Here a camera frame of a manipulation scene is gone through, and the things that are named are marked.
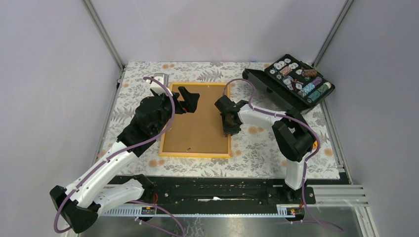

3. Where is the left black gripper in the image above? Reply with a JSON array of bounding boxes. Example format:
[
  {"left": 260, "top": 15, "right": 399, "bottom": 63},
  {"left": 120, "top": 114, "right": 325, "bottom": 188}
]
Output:
[{"left": 153, "top": 86, "right": 200, "bottom": 135}]

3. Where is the orange picture frame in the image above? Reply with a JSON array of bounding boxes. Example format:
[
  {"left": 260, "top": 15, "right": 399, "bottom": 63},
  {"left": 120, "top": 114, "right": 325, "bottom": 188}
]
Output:
[{"left": 159, "top": 82, "right": 232, "bottom": 159}]

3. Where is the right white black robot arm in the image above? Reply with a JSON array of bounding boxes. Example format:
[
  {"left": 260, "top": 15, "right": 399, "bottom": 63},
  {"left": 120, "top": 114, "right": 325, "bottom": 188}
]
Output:
[{"left": 214, "top": 95, "right": 316, "bottom": 203}]

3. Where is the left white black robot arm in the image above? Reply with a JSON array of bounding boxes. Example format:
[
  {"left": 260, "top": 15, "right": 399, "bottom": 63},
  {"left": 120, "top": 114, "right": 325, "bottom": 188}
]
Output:
[{"left": 49, "top": 86, "right": 200, "bottom": 233}]

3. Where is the floral patterned table mat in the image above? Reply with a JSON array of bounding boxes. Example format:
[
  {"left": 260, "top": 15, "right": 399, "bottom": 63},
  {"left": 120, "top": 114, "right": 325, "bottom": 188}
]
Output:
[{"left": 98, "top": 62, "right": 339, "bottom": 179}]

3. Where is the black poker chip case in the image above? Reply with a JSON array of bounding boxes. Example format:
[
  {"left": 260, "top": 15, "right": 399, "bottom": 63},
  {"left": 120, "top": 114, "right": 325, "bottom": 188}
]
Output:
[{"left": 242, "top": 54, "right": 335, "bottom": 114}]

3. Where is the brown poker chip stack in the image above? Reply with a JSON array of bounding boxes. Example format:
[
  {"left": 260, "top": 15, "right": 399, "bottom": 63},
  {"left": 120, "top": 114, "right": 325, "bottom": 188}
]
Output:
[{"left": 301, "top": 69, "right": 318, "bottom": 78}]

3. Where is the purple poker chip stack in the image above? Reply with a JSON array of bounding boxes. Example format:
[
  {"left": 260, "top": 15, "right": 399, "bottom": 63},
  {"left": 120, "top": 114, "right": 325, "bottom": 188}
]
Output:
[{"left": 310, "top": 77, "right": 323, "bottom": 88}]

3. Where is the teal poker chip stack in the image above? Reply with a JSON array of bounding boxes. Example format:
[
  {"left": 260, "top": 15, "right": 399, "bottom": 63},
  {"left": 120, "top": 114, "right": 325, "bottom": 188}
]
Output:
[{"left": 306, "top": 82, "right": 332, "bottom": 103}]

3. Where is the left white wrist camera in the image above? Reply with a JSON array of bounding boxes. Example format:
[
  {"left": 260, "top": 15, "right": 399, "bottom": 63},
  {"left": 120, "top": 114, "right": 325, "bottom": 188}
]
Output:
[{"left": 150, "top": 73, "right": 169, "bottom": 95}]

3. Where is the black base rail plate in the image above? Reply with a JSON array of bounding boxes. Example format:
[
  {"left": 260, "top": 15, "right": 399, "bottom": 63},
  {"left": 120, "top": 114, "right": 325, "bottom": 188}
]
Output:
[{"left": 132, "top": 175, "right": 316, "bottom": 215}]

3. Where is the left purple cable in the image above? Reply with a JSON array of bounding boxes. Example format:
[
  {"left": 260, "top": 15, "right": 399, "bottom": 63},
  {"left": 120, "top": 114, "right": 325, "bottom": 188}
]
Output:
[{"left": 53, "top": 76, "right": 187, "bottom": 237}]

